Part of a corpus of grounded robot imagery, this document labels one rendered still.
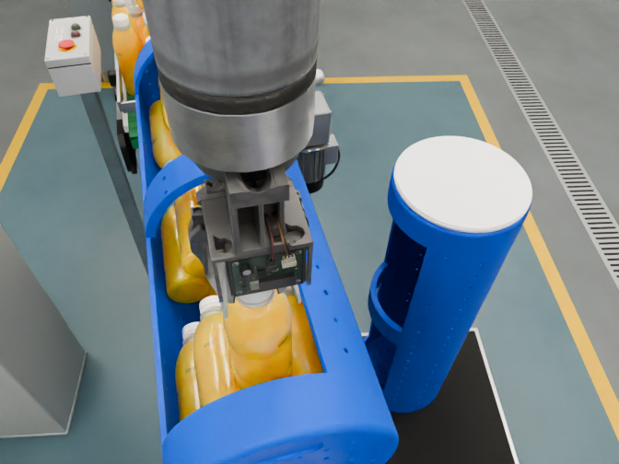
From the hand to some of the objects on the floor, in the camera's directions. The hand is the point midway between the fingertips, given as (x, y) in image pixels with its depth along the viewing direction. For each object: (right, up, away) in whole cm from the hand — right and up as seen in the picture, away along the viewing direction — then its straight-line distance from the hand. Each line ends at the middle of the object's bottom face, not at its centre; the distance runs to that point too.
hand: (253, 282), depth 50 cm
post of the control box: (-56, -19, +160) cm, 170 cm away
